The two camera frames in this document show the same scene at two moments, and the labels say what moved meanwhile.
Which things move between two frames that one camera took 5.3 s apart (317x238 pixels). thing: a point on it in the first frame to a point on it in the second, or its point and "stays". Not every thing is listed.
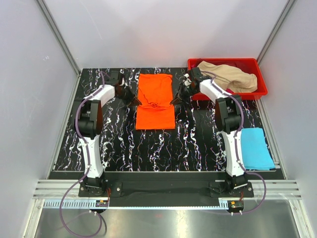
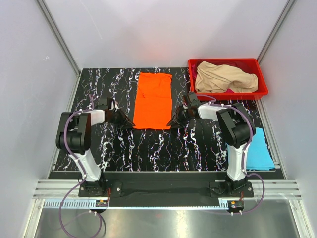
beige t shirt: [231, 77] stays
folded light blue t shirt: [256, 155] stays
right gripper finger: [179, 99] to [176, 125]
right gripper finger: [176, 100] to [178, 116]
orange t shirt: [154, 107] stays
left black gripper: [134, 102] to [125, 123]
